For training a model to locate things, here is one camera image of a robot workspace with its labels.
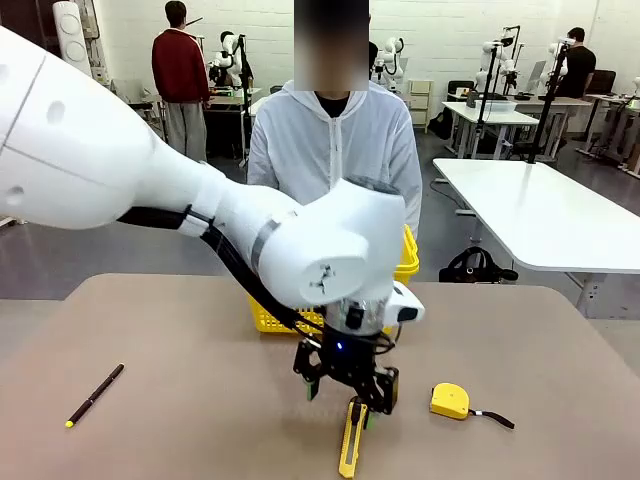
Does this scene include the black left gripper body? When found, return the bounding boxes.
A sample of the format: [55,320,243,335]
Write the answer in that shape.
[299,335,382,386]

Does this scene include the yellow utility knife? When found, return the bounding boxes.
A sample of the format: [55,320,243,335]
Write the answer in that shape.
[338,396,369,480]

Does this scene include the yellow plastic shopping basket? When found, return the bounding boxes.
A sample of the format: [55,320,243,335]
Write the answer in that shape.
[247,223,420,335]

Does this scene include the person in white hoodie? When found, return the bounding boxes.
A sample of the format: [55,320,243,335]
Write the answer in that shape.
[246,0,424,236]

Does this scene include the person in red jacket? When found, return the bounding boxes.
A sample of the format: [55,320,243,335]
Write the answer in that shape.
[151,0,211,161]

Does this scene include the yellow tape measure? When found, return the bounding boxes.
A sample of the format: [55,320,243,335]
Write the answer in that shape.
[428,382,516,430]

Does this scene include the black bag on floor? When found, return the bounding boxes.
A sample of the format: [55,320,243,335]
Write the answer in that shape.
[438,246,520,284]

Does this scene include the black pen yellow tip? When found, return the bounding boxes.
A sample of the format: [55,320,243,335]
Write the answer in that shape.
[64,363,125,429]

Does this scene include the large white table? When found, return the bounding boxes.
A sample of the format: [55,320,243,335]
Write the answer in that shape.
[432,157,640,321]

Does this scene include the white drawer cabinet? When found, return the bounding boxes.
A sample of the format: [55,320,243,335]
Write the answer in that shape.
[408,78,434,134]

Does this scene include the white background desk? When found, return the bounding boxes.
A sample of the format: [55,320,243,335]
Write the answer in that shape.
[441,98,541,160]

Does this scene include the man in black t-shirt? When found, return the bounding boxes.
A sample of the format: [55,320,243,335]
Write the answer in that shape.
[557,27,598,100]

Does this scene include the white tower air conditioner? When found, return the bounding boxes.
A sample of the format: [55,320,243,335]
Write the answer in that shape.
[52,0,96,81]

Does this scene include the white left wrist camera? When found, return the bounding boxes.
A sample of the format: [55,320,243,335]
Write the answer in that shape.
[387,282,426,324]

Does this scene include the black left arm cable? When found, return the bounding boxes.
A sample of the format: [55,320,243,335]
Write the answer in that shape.
[117,204,326,337]

